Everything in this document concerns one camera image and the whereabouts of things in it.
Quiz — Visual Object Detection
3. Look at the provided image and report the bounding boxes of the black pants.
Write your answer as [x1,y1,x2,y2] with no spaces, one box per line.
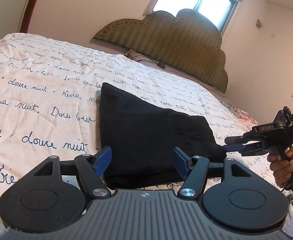
[99,83,226,190]

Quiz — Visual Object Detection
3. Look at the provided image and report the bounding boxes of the person's right hand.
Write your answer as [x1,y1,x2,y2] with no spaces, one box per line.
[267,147,293,188]

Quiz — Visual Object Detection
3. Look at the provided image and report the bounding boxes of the white script-print bed quilt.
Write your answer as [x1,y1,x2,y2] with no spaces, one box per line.
[0,32,291,240]

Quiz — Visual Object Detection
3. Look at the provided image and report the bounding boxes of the black charger on bed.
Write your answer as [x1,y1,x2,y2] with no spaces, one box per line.
[157,62,166,69]

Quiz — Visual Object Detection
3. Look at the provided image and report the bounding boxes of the olive cloud-shaped headboard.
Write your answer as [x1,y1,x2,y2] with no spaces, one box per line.
[94,9,229,93]

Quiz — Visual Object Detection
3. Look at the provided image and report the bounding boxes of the striped pillow at headboard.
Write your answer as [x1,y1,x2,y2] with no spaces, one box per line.
[125,49,159,64]

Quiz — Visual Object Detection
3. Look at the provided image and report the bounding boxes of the small wall hook fixture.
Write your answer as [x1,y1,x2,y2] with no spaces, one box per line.
[256,19,262,29]

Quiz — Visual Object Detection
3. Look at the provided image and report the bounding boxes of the bright window with frame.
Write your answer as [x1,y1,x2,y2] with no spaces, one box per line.
[144,0,248,33]

